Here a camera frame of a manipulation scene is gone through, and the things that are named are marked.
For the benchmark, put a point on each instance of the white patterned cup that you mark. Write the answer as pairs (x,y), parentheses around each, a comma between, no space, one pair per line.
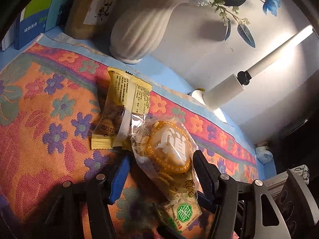
(302,173)

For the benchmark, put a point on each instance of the green cover book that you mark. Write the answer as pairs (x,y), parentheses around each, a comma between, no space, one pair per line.
(32,17)

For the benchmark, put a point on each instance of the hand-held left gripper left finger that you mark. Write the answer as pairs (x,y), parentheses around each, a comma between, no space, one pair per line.
(119,179)

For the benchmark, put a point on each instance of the light blue folder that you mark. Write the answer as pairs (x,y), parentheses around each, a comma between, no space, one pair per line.
(53,12)

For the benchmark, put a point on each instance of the white ribbed vase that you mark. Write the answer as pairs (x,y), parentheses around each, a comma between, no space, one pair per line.
(134,34)

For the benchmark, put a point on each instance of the white desk lamp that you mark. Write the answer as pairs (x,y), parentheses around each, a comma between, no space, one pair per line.
(224,92)

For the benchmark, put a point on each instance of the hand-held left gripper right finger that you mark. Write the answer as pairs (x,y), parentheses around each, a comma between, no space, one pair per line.
(205,176)

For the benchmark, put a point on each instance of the yellow snack packet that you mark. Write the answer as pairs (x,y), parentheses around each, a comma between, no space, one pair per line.
(119,92)

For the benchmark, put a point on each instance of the grey pencil case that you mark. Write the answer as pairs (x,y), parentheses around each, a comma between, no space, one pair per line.
(274,184)

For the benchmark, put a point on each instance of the brown pen holder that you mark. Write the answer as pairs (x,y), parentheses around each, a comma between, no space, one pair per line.
(82,10)

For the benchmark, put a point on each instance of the clear round cracker bag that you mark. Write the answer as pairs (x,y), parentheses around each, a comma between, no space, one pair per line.
(169,149)

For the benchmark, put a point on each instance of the black object with oval holes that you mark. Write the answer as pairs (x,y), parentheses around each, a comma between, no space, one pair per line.
(296,199)

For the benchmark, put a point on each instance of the floral woven cloth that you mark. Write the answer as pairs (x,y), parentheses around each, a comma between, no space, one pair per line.
(49,104)

